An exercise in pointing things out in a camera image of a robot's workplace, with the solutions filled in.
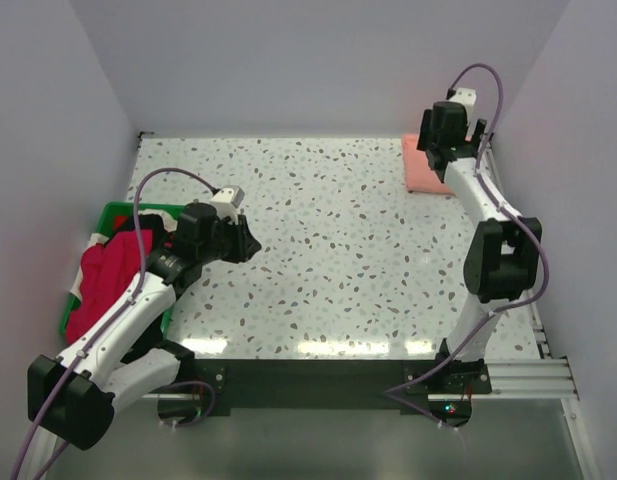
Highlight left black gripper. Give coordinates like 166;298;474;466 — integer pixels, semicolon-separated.
198;212;261;265

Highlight salmon pink t shirt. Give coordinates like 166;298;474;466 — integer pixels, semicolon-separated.
401;134;454;195

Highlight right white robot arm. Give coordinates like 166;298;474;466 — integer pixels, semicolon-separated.
417;100;542;393

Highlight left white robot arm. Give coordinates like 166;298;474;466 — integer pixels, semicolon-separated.
27;196;261;450

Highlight black garment in basket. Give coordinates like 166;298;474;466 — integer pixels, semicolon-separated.
111;214;170;244

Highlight green plastic basket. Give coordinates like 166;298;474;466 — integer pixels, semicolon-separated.
58;200;189;337

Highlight red t shirt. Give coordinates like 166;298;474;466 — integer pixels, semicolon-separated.
65;231;141;344

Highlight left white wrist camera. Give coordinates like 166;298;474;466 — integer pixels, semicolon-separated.
209;185;245;224

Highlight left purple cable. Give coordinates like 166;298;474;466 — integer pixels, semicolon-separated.
10;168;222;480

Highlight purple cable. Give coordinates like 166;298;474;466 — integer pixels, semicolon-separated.
10;168;222;480
385;63;552;419

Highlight aluminium frame rail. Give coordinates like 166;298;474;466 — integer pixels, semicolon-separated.
137;355;582;401

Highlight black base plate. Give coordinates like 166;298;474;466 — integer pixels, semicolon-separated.
155;357;492;424

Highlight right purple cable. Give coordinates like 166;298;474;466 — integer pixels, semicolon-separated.
385;63;552;419

